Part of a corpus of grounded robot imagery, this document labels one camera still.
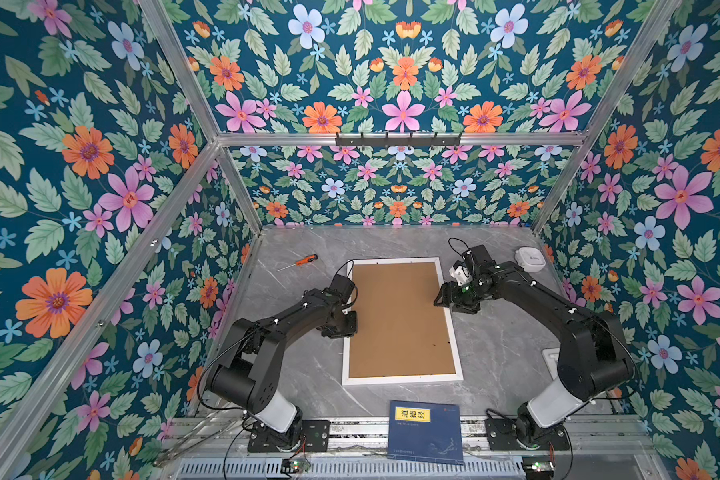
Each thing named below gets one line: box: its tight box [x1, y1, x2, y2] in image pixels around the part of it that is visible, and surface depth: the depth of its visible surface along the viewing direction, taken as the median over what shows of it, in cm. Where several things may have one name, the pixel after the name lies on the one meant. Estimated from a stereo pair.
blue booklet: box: [387, 400, 464, 465], surface depth 75 cm
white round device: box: [514, 247, 546, 272], surface depth 107 cm
